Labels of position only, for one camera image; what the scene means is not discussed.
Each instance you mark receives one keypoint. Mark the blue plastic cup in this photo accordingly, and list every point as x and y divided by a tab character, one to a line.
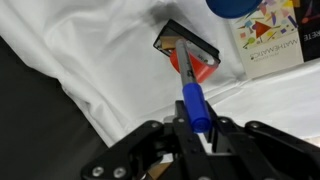
233	8

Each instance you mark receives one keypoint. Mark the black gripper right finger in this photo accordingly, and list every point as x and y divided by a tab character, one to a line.
266	150

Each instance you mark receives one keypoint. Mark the tan wooden block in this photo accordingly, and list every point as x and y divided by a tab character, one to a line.
168	42

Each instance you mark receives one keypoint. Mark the black mesh tray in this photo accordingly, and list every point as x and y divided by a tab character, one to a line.
196	40

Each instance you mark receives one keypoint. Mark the grey marker with blue cap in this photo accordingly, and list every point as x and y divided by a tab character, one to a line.
196	106

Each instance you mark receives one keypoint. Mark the red tape roll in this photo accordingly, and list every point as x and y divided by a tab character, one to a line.
200	71

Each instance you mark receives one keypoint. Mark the white tablecloth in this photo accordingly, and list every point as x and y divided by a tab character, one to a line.
100	50

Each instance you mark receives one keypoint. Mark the discrete mathematics book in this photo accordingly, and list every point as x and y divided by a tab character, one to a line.
266	50

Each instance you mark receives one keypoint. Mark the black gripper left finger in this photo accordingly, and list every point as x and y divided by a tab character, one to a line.
140	153

